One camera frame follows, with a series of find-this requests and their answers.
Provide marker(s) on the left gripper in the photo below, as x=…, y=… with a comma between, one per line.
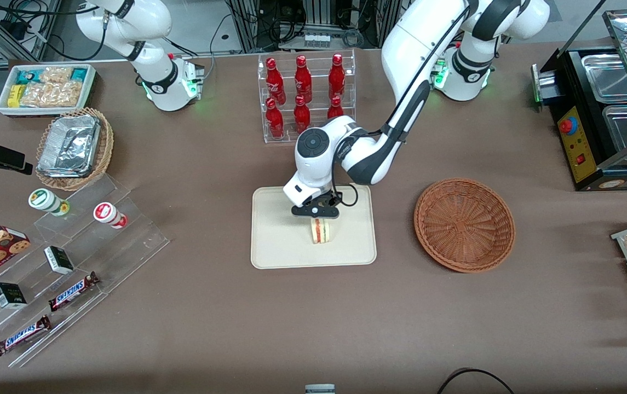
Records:
x=331, y=201

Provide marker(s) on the triangle sandwich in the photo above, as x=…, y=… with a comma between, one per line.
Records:
x=321, y=231

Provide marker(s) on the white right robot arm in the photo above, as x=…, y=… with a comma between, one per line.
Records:
x=151, y=71

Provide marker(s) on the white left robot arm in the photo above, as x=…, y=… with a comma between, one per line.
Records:
x=406, y=49

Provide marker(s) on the cream plastic tray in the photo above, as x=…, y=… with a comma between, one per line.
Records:
x=280, y=241

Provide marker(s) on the round brown wicker basket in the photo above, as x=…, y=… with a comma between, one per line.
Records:
x=464, y=224

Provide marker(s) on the light wicker basket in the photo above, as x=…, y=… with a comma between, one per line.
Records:
x=104, y=150

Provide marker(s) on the aluminium foil tray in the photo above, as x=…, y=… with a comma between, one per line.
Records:
x=69, y=145

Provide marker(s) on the clear acrylic bottle rack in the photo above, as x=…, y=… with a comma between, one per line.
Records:
x=316, y=134

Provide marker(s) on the red cola bottle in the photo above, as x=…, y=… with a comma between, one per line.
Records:
x=337, y=71
x=335, y=108
x=303, y=74
x=274, y=76
x=274, y=116
x=302, y=114

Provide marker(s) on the small grey device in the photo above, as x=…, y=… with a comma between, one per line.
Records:
x=320, y=389

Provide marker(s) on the clear acrylic stepped display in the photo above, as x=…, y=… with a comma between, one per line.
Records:
x=121, y=246

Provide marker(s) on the red white cup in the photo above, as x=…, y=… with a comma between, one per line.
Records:
x=109, y=214

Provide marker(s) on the Snickers chocolate bar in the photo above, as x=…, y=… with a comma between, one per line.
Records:
x=22, y=335
x=73, y=291

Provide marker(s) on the small black box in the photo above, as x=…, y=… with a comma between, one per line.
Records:
x=9, y=295
x=58, y=259

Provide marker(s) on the green white cup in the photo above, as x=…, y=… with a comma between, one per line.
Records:
x=47, y=201

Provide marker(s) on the teal snack packet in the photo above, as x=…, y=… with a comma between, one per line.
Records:
x=27, y=75
x=79, y=74

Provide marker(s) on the black food warmer cabinet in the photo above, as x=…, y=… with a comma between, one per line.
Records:
x=576, y=109

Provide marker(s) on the yellow snack packet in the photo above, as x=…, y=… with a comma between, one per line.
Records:
x=15, y=96

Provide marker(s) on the white plastic snack bin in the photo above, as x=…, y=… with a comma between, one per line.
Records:
x=4, y=101

